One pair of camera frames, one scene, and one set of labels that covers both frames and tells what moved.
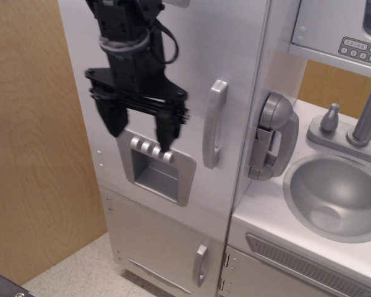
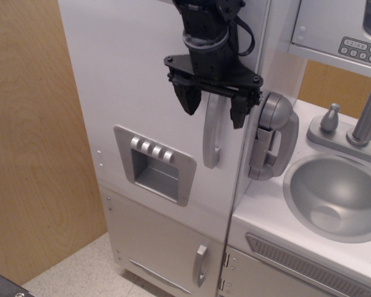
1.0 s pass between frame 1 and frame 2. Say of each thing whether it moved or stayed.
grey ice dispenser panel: stayed
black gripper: moved
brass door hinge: stayed
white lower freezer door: stayed
